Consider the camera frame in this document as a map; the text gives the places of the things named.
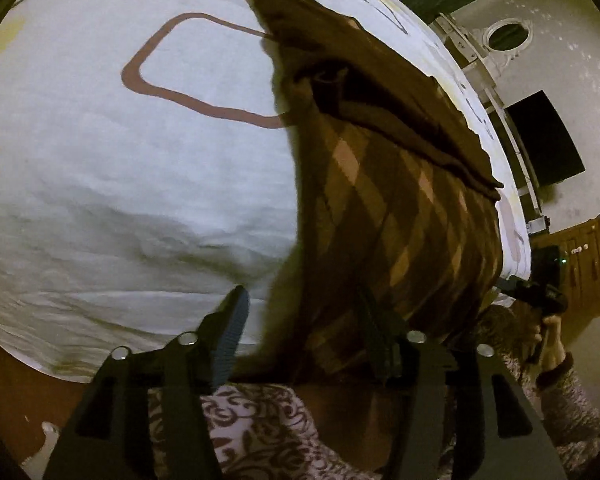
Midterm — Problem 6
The black television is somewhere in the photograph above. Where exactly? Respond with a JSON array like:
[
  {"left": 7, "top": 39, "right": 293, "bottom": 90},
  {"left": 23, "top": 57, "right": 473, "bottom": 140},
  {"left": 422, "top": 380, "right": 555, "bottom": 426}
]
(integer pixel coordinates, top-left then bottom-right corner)
[{"left": 505, "top": 90, "right": 586, "bottom": 188}]

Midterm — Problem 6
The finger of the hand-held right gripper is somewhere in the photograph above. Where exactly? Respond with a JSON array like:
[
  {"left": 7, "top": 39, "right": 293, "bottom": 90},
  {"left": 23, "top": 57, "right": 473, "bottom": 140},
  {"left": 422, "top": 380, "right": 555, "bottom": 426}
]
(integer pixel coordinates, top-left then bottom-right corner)
[{"left": 492, "top": 277, "right": 528, "bottom": 303}]

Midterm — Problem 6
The white patterned bed sheet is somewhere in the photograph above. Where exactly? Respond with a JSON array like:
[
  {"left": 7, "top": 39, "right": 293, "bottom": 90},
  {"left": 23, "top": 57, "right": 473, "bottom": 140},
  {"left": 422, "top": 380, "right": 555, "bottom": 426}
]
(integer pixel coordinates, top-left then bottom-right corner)
[{"left": 0, "top": 0, "right": 533, "bottom": 381}]

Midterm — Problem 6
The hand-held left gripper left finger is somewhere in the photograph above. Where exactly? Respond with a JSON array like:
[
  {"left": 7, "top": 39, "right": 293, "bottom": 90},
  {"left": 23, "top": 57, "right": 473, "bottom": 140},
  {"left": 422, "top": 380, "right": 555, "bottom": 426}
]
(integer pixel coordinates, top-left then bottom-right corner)
[{"left": 42, "top": 285, "right": 251, "bottom": 480}]

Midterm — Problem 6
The person's right hand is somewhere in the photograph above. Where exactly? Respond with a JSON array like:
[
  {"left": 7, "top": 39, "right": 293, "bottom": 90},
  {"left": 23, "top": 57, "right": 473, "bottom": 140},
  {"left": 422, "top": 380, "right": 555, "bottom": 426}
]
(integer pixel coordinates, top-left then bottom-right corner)
[{"left": 532, "top": 312, "right": 573, "bottom": 376}]

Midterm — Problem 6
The white oval mirror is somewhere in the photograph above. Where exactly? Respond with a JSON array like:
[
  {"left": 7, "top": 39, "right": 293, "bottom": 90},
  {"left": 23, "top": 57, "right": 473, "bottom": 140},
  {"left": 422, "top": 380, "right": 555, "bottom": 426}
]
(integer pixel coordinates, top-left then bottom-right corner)
[{"left": 482, "top": 17, "right": 533, "bottom": 56}]

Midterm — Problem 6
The brown plaid sweater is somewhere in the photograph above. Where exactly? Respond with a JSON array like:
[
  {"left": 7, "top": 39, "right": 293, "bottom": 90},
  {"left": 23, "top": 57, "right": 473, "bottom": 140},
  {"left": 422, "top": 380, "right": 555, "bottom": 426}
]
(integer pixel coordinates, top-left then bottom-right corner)
[{"left": 230, "top": 0, "right": 506, "bottom": 386}]

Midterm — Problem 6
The person's right forearm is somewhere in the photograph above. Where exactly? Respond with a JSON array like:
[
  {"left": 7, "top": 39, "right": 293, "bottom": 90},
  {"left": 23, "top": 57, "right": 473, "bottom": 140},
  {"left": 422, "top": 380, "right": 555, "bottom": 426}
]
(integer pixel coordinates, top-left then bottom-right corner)
[{"left": 535, "top": 355, "right": 600, "bottom": 456}]

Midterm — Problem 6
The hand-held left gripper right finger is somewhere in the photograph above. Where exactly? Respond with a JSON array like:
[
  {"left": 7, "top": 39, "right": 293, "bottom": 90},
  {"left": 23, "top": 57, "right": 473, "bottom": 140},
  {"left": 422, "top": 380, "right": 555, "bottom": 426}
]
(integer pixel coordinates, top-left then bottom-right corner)
[{"left": 357, "top": 290, "right": 568, "bottom": 480}]

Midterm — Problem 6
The wooden cabinet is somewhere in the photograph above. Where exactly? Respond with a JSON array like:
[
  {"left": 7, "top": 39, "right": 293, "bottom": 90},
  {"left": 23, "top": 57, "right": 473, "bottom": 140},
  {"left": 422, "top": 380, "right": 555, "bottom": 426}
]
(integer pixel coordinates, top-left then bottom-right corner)
[{"left": 545, "top": 215, "right": 600, "bottom": 346}]

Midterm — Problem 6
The person's patterned clothing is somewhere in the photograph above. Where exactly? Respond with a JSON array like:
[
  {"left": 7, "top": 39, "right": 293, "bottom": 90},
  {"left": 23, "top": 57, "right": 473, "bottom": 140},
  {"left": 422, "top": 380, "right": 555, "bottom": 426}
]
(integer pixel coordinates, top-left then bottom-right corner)
[{"left": 145, "top": 305, "right": 546, "bottom": 480}]

